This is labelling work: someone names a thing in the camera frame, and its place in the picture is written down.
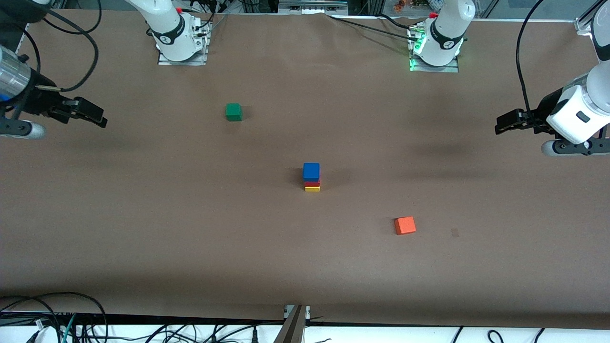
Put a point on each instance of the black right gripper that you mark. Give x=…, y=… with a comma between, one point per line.
x=37, y=101

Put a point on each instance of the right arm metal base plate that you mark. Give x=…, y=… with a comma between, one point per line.
x=202, y=57

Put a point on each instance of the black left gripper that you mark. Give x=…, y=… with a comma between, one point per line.
x=544, y=109

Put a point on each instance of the orange cube block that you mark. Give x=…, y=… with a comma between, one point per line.
x=405, y=225

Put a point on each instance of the metal mount bracket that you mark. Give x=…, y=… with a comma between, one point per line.
x=306, y=310

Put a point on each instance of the green cube block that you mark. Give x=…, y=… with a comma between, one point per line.
x=233, y=112

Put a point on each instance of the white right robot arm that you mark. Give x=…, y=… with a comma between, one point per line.
x=167, y=24

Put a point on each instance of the red cube block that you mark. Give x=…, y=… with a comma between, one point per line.
x=312, y=184

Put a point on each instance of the dark camera mount bar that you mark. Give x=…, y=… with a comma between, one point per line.
x=290, y=331

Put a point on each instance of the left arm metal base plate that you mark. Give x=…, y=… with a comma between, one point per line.
x=455, y=68

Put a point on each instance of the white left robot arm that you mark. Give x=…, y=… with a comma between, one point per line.
x=448, y=28

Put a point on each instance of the blue cube block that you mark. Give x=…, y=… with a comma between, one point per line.
x=311, y=171

